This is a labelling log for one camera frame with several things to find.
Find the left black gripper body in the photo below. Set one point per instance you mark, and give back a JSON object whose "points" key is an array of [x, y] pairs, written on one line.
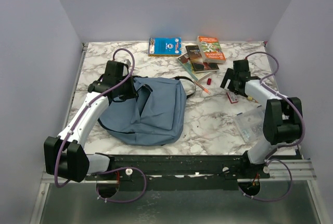
{"points": [[127, 89]]}

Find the red white eraser box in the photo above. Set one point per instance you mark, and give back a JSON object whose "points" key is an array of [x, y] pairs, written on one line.
{"points": [[232, 97]]}

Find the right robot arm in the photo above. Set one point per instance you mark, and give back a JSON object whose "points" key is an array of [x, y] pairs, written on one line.
{"points": [[283, 124]]}

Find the black mounting base plate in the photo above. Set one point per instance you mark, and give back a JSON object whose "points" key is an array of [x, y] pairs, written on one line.
{"points": [[183, 172]]}

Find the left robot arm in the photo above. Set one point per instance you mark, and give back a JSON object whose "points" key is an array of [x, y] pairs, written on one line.
{"points": [[64, 154]]}

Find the yellow handled screwdriver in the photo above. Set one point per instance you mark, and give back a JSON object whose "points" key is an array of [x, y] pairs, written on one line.
{"points": [[252, 99]]}

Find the aluminium rail frame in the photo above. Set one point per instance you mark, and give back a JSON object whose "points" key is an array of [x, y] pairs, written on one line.
{"points": [[285, 197]]}

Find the clear plastic screw box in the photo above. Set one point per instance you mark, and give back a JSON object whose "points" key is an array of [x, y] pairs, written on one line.
{"points": [[250, 124]]}

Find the dark cover paperback book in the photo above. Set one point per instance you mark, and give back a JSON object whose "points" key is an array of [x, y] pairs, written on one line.
{"points": [[195, 58]]}

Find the teal cover paperback book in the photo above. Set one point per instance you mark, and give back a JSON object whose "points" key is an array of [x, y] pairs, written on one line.
{"points": [[186, 64]]}

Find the blue box book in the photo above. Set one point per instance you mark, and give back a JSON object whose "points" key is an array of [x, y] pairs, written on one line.
{"points": [[165, 47]]}

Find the orange white paperback book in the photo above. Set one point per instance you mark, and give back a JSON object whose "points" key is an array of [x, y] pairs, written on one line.
{"points": [[210, 50]]}

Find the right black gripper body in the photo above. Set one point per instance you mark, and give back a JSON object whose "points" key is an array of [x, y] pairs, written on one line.
{"points": [[229, 75]]}

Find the orange pen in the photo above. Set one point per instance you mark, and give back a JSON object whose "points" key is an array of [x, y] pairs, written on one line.
{"points": [[202, 87]]}

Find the blue fabric backpack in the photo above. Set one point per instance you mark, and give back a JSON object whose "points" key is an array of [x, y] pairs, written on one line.
{"points": [[154, 118]]}

